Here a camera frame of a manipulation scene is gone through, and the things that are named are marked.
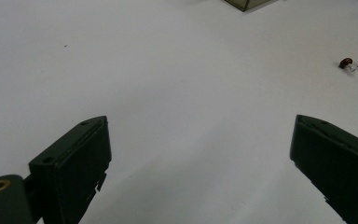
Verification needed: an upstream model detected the grey box corner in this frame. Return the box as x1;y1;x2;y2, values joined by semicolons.
223;0;274;13

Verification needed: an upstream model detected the dark red disc capacitor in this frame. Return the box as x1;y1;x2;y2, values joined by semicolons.
337;57;357;75

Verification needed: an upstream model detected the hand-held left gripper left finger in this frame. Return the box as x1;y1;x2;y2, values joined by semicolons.
28;115;113;224

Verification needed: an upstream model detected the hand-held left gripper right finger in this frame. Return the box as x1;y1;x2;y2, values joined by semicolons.
289;114;358;224

